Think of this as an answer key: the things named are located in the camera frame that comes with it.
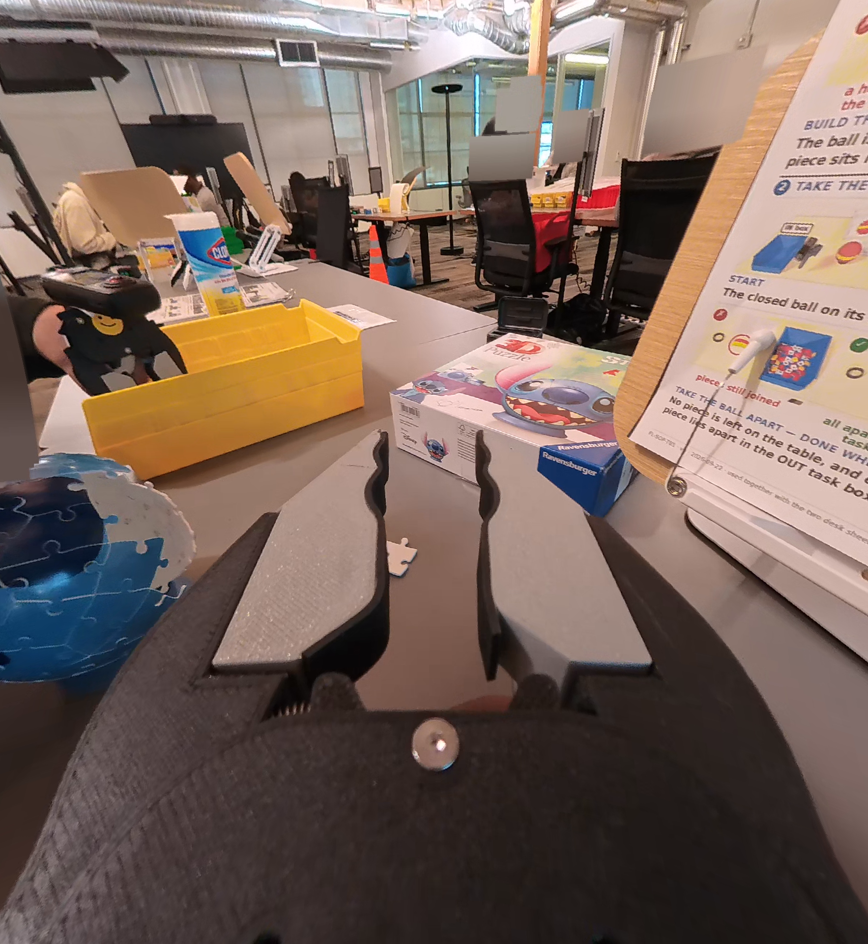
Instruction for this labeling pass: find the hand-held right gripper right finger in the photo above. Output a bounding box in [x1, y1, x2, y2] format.
[474, 431, 654, 681]

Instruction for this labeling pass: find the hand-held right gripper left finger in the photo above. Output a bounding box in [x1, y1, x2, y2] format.
[213, 431, 391, 679]

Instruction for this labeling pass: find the yellow plastic bin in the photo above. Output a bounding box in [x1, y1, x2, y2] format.
[82, 298, 365, 480]

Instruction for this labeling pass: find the blue puzzle ball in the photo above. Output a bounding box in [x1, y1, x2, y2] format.
[0, 453, 197, 694]

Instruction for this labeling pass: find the person's left forearm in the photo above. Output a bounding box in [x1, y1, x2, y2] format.
[27, 295, 74, 384]

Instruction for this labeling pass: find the cartoon puzzle box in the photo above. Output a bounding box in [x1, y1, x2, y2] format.
[390, 332, 637, 517]

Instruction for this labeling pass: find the person's left hand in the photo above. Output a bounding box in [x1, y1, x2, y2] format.
[33, 304, 74, 373]

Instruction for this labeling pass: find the clear leaflet holder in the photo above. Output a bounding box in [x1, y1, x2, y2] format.
[138, 236, 182, 286]

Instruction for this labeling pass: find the disinfecting wipes canister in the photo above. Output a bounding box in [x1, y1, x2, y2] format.
[165, 211, 243, 317]

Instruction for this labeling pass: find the black tripod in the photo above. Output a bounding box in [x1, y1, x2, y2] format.
[0, 37, 74, 270]

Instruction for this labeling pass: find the white folding stand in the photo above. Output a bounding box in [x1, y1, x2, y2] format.
[246, 225, 289, 271]

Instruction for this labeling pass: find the white board stand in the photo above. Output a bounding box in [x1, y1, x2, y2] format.
[685, 483, 868, 690]

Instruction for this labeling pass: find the white printed paper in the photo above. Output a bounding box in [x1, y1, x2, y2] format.
[327, 304, 397, 330]

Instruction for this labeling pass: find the black bag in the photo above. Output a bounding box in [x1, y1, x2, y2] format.
[550, 295, 613, 345]

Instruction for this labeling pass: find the small black box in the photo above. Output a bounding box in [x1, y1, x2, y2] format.
[496, 295, 550, 344]

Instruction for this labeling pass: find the wooden office desk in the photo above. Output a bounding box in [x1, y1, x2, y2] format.
[353, 206, 473, 289]

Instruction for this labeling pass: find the black mesh office chair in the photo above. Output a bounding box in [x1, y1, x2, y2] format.
[602, 155, 721, 340]
[469, 177, 579, 311]

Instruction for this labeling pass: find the wooden instruction board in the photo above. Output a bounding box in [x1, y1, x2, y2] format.
[613, 33, 826, 488]

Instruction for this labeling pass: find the printed instruction sheet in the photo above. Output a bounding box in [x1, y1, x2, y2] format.
[629, 0, 868, 584]

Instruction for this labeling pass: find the black wall screen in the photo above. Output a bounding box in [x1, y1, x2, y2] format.
[120, 121, 256, 194]

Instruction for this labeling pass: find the silver ceiling duct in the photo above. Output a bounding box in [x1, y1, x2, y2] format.
[0, 0, 413, 67]

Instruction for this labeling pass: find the white pen on wire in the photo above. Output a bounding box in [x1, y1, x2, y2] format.
[666, 328, 778, 497]

